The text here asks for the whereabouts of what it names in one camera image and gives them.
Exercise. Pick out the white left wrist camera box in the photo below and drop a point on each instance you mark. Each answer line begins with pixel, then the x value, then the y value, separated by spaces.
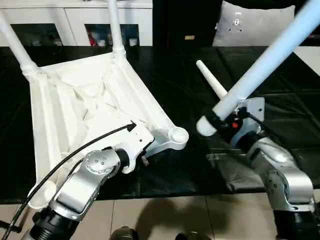
pixel 136 141

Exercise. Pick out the black cabinet with yellow label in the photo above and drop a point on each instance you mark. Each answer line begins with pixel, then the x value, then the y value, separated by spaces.
pixel 185 22

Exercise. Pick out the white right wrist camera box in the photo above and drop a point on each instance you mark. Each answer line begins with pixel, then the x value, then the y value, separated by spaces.
pixel 254 112

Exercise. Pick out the white plastic table leg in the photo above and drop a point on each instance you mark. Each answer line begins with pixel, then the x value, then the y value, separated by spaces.
pixel 17 45
pixel 115 25
pixel 265 60
pixel 212 82

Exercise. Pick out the grey white pillow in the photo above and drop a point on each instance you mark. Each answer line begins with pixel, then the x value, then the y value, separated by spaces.
pixel 255 25

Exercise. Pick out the white board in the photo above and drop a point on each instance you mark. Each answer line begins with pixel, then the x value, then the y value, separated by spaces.
pixel 310 57

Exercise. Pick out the white glass-door cabinet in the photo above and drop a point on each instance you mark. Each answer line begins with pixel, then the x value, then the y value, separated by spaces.
pixel 50 20

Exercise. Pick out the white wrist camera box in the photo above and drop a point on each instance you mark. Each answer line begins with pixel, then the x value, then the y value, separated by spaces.
pixel 136 141
pixel 254 112

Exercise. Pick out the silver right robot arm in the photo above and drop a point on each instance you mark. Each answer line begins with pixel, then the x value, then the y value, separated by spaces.
pixel 280 170

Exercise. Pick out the white plastic table top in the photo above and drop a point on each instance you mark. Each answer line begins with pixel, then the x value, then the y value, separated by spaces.
pixel 75 100

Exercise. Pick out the black work mat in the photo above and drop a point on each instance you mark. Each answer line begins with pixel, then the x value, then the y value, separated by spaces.
pixel 280 100

